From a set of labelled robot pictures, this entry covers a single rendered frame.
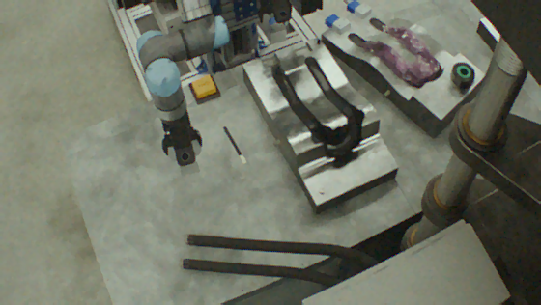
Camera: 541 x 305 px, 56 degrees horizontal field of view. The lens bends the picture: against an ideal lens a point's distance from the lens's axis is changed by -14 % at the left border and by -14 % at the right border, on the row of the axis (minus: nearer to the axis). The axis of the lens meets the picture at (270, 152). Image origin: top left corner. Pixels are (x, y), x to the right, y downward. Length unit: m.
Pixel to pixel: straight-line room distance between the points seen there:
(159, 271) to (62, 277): 1.05
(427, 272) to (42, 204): 2.17
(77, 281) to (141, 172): 0.95
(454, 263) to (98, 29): 2.72
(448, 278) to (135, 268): 0.98
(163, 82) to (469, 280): 0.77
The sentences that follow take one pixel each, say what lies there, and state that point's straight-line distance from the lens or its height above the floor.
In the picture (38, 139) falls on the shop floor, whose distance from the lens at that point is 2.97.
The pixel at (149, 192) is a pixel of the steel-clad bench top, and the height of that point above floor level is 0.80.
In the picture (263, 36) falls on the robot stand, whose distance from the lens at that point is 2.74.
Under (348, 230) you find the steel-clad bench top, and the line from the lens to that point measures 1.61.
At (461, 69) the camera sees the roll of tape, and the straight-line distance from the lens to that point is 1.80.
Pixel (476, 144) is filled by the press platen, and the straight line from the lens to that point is 0.91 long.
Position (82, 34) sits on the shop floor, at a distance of 3.32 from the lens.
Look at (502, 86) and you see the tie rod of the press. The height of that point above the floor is 1.69.
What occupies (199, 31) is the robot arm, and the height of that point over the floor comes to 1.29.
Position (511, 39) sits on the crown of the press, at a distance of 0.68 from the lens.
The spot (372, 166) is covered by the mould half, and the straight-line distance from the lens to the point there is 1.64.
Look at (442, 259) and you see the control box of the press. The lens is 0.89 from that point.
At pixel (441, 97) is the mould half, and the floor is 0.91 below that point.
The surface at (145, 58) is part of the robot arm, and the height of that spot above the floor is 1.27.
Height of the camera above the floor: 2.29
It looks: 60 degrees down
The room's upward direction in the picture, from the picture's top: 4 degrees counter-clockwise
